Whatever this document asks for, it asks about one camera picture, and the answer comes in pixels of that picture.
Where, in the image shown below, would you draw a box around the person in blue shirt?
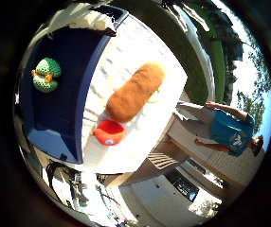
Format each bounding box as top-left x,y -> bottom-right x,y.
174,100 -> 265,158

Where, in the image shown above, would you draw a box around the dark garage window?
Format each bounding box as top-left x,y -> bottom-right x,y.
165,168 -> 201,203

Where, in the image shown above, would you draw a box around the green crochet toy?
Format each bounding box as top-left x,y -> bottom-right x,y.
30,57 -> 63,95

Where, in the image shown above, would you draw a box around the green leafy tree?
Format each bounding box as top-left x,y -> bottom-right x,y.
236,89 -> 266,134

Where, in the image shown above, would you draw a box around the blue plastic container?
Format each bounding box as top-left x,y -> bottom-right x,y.
16,4 -> 130,165

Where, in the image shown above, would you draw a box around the orange-brown plush toy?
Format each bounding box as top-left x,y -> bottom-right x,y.
105,61 -> 166,124

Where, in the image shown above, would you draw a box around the black tripod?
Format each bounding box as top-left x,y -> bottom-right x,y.
45,160 -> 90,209

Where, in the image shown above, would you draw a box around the metal vent grille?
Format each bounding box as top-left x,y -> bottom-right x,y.
147,151 -> 181,170

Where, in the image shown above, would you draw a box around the white tablecloth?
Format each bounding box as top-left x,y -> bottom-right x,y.
45,9 -> 189,175

